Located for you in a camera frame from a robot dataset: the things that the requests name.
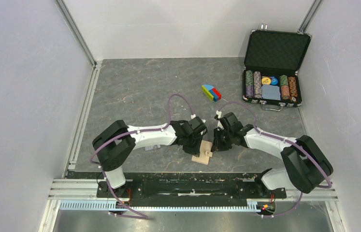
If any green red chip stack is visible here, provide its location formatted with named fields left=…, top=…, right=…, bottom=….
left=280, top=75, right=290, bottom=100

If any black poker chip case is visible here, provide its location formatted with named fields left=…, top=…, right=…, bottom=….
left=242, top=29, right=312, bottom=111

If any colourful toy brick block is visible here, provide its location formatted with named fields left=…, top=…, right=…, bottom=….
left=201, top=84, right=222, bottom=102

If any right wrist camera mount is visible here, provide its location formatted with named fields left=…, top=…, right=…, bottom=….
left=214, top=110, right=224, bottom=130

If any green purple chip stack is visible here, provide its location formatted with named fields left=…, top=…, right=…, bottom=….
left=245, top=70, right=254, bottom=98

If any grey pink chip stack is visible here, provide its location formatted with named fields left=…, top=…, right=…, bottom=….
left=253, top=71, right=262, bottom=98

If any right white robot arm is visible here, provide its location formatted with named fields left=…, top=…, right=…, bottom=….
left=211, top=111, right=333, bottom=197

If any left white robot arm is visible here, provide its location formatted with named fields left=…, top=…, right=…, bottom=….
left=92, top=116, right=207, bottom=197

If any blue playing card deck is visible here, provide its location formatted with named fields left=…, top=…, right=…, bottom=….
left=261, top=85, right=281, bottom=101

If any blue dealer chip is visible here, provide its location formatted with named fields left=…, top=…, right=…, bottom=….
left=270, top=77, right=279, bottom=86

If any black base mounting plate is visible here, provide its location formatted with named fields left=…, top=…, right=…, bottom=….
left=96, top=172, right=287, bottom=207

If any orange brown chip stack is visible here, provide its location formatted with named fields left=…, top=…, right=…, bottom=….
left=288, top=76, right=298, bottom=102

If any beige card holder wallet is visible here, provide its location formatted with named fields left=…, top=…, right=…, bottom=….
left=191, top=140, right=213, bottom=165

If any yellow dealer chip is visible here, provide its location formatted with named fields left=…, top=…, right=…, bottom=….
left=261, top=76, right=272, bottom=85

